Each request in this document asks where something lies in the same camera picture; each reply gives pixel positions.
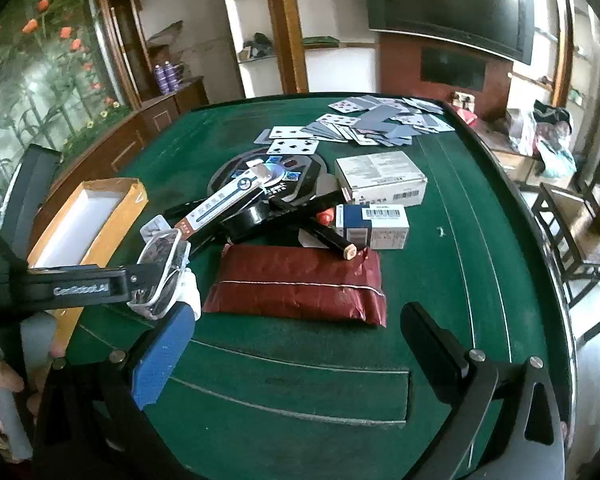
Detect pile of plastic bags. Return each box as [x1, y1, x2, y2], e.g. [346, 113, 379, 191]
[509, 100, 579, 179]

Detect red and white packet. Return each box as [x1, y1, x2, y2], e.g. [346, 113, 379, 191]
[450, 91, 479, 127]

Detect scattered playing cards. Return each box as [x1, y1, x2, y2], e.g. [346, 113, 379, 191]
[254, 95, 456, 157]

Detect black marker with beige ends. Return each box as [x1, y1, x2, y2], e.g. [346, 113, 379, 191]
[305, 222, 358, 261]

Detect brown wooden wall unit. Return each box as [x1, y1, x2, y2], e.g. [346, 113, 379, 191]
[379, 30, 515, 122]

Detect yellow cardboard box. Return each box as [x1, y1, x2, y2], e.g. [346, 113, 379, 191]
[26, 176, 149, 356]

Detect long narrow paper box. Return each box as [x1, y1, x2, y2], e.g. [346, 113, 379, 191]
[172, 172, 267, 238]

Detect wooden pillar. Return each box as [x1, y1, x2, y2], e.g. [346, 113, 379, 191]
[261, 0, 309, 95]

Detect blue and white small box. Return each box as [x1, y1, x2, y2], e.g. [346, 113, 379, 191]
[336, 204, 411, 251]

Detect clear plastic container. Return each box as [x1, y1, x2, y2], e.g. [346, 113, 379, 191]
[129, 226, 192, 322]

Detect table centre control panel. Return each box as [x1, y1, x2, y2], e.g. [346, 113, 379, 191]
[207, 147, 328, 207]

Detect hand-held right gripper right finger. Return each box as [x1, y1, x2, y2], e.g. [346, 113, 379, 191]
[400, 302, 567, 480]

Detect dark red packet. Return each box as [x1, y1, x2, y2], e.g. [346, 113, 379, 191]
[202, 244, 388, 328]

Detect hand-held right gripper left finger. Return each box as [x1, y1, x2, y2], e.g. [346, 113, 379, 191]
[32, 301, 201, 480]

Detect floral wall mural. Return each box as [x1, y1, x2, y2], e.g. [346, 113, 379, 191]
[0, 0, 132, 261]

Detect white wall shelves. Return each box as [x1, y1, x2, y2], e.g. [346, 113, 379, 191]
[224, 0, 377, 67]

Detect black television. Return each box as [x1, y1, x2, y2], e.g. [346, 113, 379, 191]
[365, 0, 537, 66]

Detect white carton box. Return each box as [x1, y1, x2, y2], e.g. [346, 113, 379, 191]
[335, 152, 428, 206]

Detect black tape roll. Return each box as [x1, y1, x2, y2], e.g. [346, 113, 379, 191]
[220, 204, 275, 242]

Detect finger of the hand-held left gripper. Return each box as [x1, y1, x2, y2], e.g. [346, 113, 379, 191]
[126, 261, 168, 306]

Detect dark wooden chair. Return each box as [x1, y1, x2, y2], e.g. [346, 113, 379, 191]
[530, 182, 600, 311]

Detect wooden sideboard cabinet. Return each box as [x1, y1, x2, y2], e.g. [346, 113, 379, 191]
[45, 77, 209, 196]

